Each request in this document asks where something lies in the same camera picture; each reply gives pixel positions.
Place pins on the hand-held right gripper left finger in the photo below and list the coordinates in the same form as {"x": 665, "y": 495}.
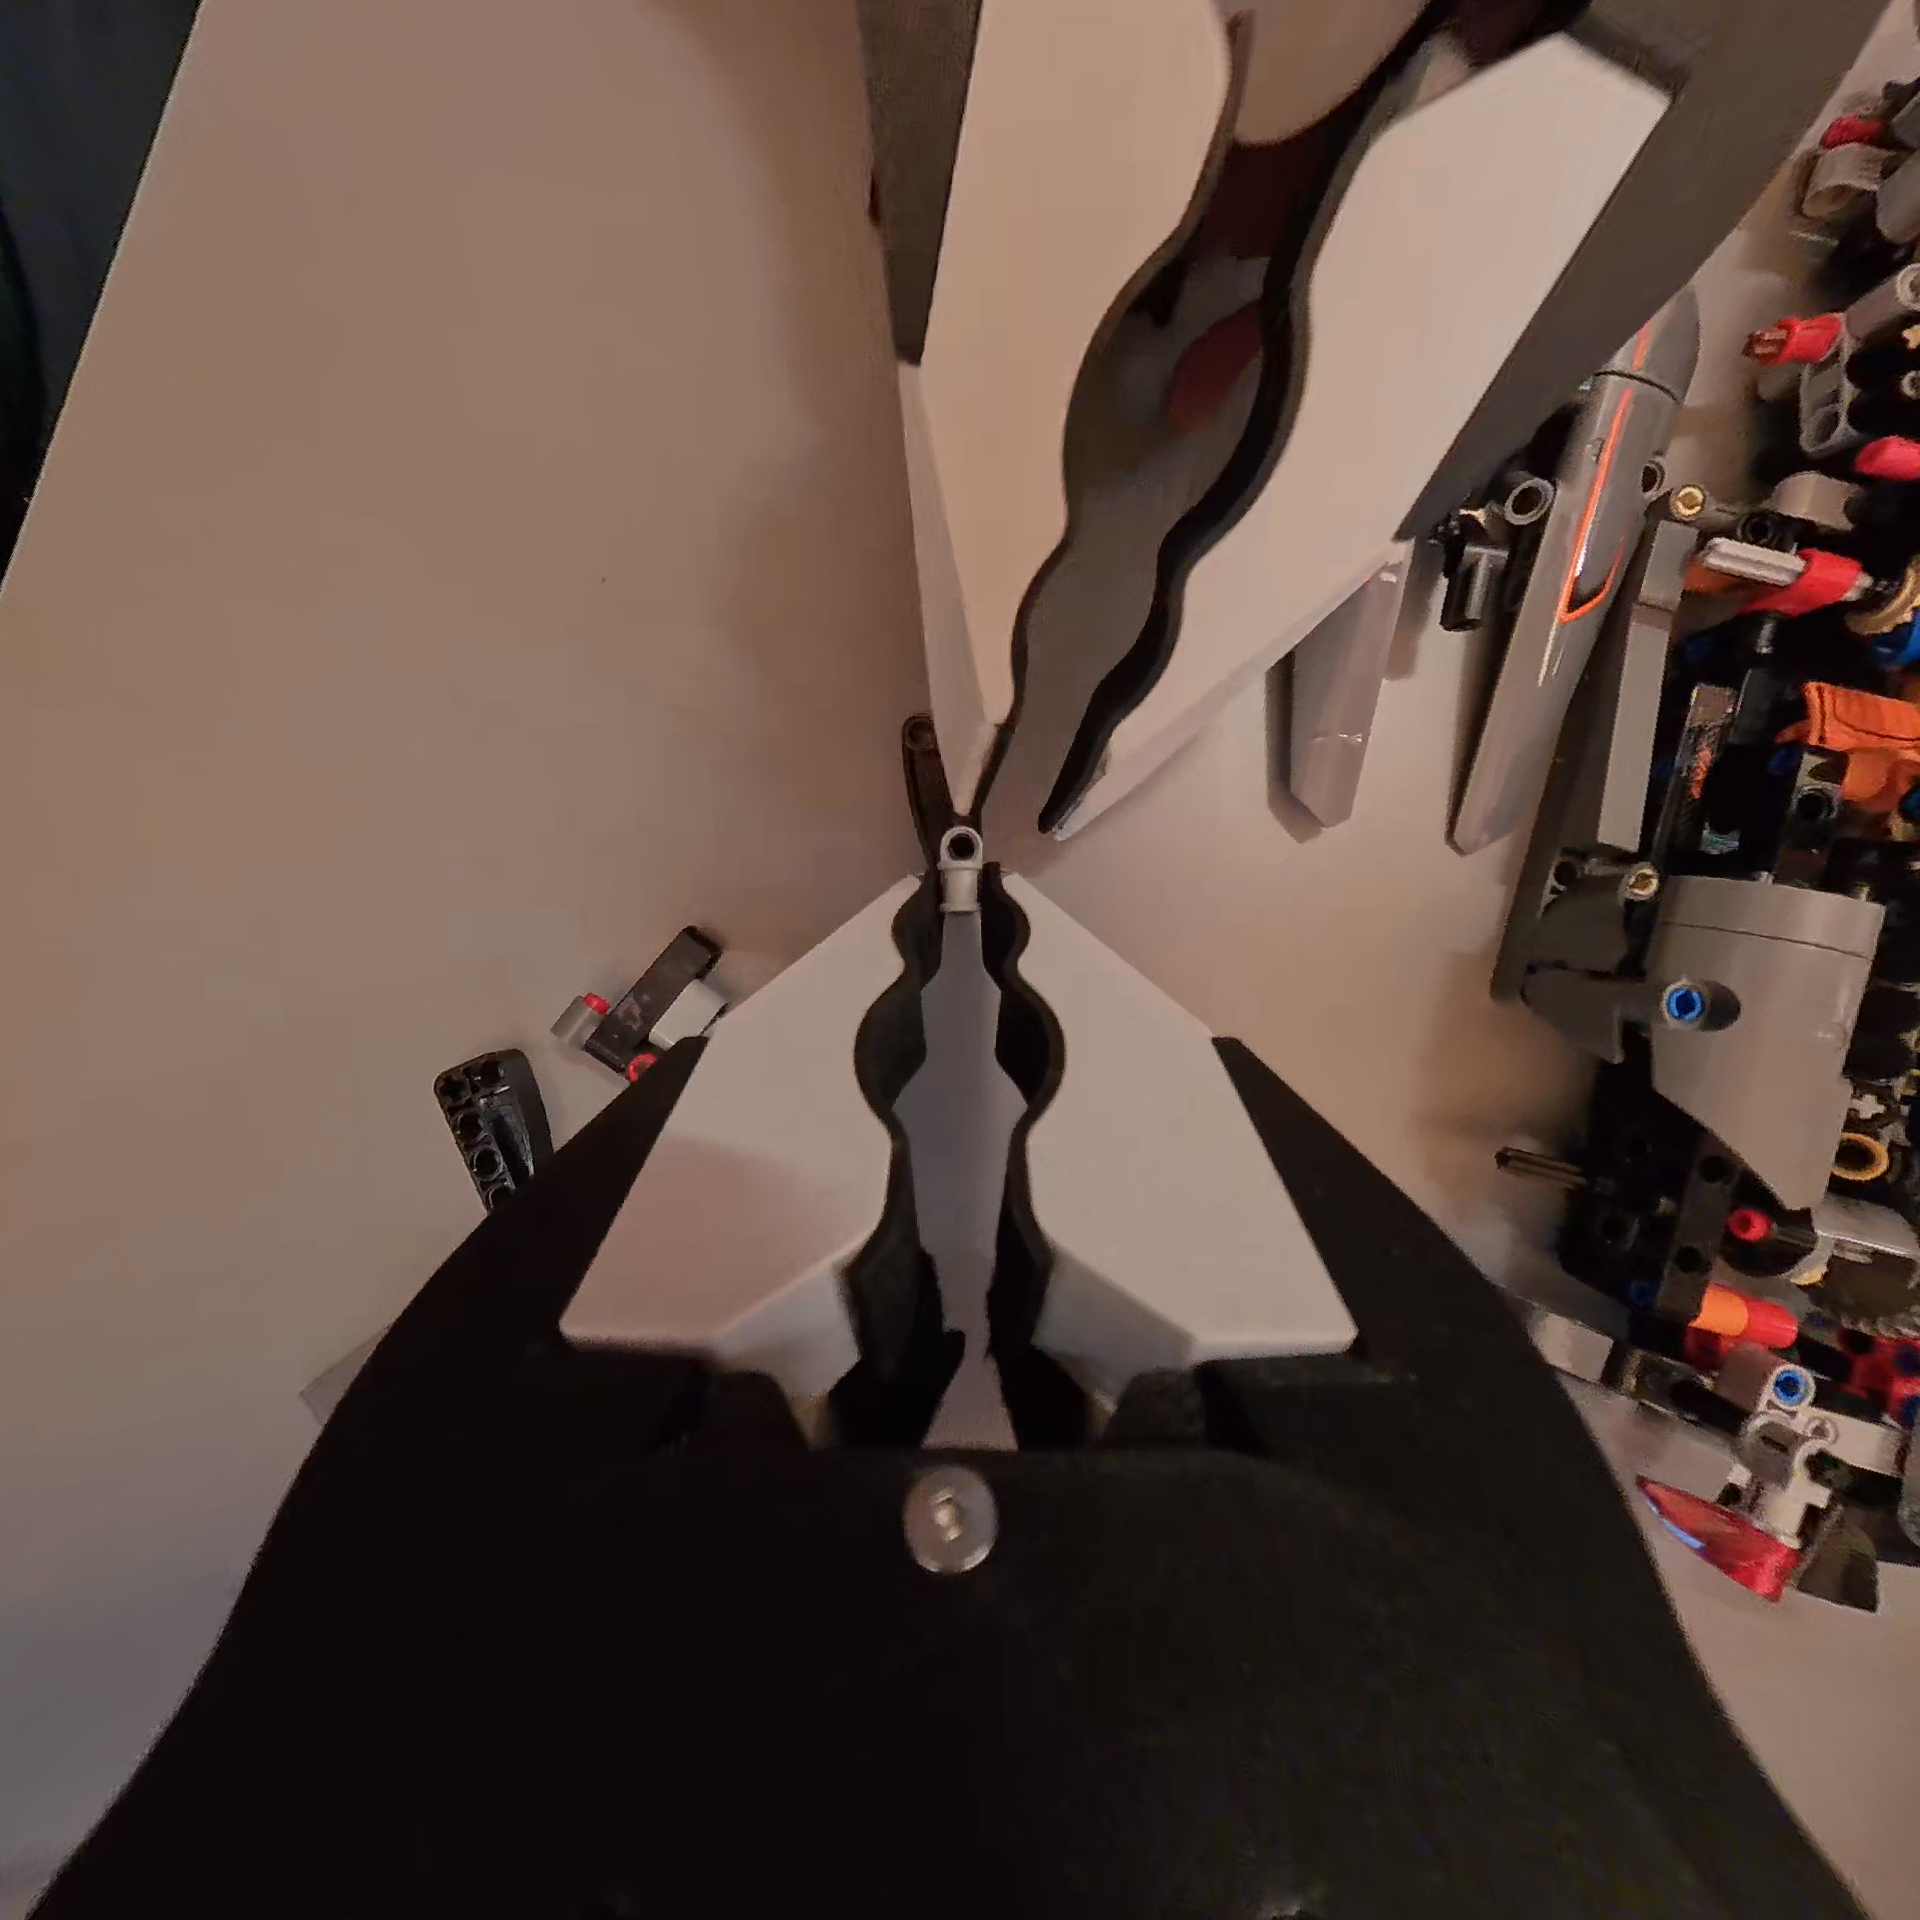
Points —
{"x": 734, "y": 1172}

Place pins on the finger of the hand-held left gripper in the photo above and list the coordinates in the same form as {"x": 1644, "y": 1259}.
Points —
{"x": 1049, "y": 181}
{"x": 1424, "y": 301}

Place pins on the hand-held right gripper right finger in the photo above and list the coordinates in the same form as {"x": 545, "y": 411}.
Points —
{"x": 1184, "y": 1200}

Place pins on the grey lego fin assembly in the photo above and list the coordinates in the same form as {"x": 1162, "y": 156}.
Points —
{"x": 1589, "y": 569}

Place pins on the small light grey lego piece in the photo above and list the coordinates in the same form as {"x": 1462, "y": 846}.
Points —
{"x": 964, "y": 869}

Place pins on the lego technic car chassis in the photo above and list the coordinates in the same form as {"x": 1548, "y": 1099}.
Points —
{"x": 1769, "y": 974}

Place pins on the black lego subassembly red pins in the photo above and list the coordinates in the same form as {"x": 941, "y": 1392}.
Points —
{"x": 646, "y": 1005}

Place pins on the black curved lego beam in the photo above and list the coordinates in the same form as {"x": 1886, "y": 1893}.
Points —
{"x": 487, "y": 1126}

